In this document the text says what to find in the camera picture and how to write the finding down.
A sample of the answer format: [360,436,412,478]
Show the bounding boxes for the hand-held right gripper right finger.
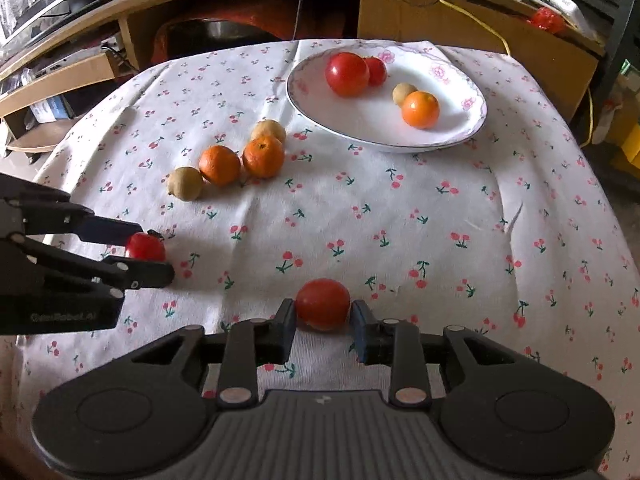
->
[350,300,527,408]

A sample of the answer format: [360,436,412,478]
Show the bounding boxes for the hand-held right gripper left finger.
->
[130,299,299,408]

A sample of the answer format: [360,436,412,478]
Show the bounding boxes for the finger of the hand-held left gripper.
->
[0,172,146,248]
[0,236,177,302]

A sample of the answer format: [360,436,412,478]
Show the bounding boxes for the small red tomato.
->
[364,56,388,87]
[295,278,351,332]
[125,231,167,263]

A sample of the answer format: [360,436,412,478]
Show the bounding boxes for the small brown kiwi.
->
[392,83,420,108]
[166,166,205,202]
[250,119,287,145]

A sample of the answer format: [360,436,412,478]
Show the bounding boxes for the small orange tangerine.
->
[242,136,286,179]
[198,145,242,187]
[401,90,441,129]

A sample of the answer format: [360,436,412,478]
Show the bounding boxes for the white floral plate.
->
[286,41,488,154]

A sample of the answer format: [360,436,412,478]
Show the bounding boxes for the large red tomato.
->
[325,52,371,98]

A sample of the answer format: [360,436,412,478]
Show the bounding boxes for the cherry print tablecloth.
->
[0,39,640,480]

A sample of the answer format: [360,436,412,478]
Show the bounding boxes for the blue book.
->
[29,96,72,124]

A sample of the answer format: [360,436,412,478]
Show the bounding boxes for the steel pot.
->
[204,19,257,44]

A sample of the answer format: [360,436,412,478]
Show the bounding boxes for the black monitor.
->
[0,0,107,47]

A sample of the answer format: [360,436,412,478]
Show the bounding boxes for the large cardboard box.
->
[359,0,601,122]

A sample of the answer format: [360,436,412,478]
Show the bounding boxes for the yellow box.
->
[606,104,640,172]

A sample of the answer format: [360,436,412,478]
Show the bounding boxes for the small red wrapper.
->
[530,7,567,35]

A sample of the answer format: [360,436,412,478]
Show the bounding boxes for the white labelled device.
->
[540,0,587,29]

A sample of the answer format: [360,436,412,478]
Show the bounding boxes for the black metal shelf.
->
[540,0,640,147]

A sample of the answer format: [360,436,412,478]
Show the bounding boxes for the hanging black cable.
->
[292,0,309,42]

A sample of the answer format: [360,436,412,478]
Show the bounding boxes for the yellow cable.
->
[399,0,597,147]

